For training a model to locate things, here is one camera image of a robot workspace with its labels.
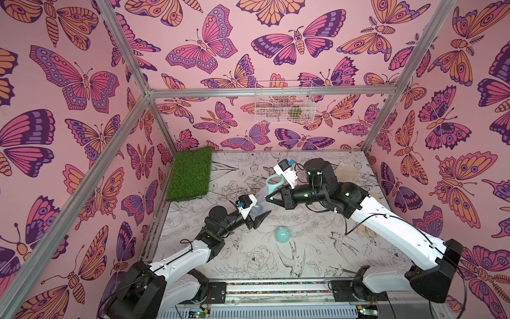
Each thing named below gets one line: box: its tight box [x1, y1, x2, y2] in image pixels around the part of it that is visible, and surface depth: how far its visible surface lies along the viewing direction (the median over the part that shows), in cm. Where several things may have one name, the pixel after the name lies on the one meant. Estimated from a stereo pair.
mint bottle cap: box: [274, 226, 291, 244], surface depth 87 cm
